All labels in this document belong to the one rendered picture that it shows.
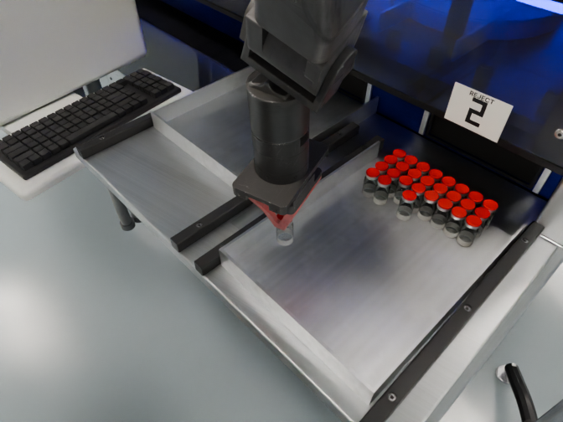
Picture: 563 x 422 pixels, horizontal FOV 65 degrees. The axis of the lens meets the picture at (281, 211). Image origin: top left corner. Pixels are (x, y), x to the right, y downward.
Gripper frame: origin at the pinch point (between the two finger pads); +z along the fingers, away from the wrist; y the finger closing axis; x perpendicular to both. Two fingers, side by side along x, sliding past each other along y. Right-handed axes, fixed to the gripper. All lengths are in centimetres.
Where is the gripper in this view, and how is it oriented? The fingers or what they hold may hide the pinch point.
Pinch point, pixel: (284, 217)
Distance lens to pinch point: 54.2
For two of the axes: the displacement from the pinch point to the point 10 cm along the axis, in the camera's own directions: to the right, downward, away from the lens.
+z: 0.3, 6.3, 7.8
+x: -8.7, -3.7, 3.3
